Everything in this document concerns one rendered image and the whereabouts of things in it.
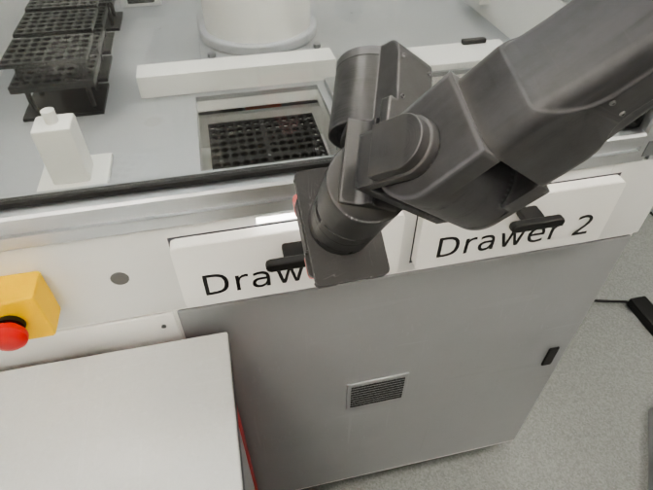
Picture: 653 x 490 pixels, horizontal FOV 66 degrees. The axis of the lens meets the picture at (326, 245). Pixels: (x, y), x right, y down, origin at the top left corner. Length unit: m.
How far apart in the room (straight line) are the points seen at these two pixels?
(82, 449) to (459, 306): 0.57
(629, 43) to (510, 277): 0.63
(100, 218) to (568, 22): 0.49
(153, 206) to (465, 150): 0.40
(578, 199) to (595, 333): 1.14
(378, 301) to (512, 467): 0.85
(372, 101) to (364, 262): 0.14
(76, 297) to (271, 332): 0.27
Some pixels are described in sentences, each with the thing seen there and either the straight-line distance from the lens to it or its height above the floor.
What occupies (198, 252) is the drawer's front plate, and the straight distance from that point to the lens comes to 0.62.
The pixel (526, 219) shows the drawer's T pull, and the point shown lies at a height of 0.91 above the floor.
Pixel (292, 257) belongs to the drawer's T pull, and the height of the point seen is 0.91.
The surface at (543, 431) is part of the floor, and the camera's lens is 1.60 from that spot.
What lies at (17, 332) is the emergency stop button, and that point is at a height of 0.89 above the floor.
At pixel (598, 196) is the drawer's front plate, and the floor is 0.91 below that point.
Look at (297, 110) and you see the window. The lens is 0.56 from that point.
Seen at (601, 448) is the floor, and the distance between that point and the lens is 1.64.
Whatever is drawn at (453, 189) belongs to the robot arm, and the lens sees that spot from 0.27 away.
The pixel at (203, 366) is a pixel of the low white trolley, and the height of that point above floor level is 0.76.
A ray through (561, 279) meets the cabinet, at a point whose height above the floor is 0.71.
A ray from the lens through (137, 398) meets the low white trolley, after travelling 0.70.
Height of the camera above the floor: 1.34
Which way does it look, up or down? 44 degrees down
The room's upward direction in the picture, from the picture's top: straight up
